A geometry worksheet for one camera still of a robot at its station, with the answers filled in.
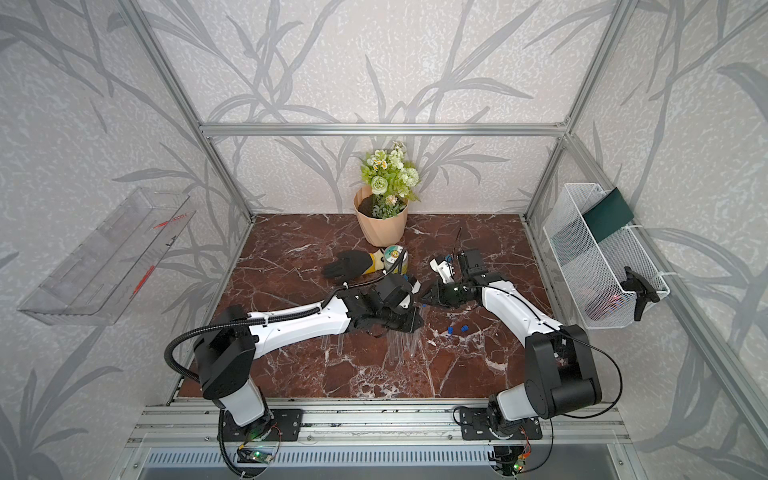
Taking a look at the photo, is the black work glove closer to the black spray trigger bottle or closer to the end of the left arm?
the end of the left arm

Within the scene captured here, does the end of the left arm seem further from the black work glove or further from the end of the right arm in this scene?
the black work glove

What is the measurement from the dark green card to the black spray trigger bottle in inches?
4.6

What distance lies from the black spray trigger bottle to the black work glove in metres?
0.74

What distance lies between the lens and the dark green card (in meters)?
0.69

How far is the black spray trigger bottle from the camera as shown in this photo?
552mm

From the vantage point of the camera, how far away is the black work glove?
40.6 inches
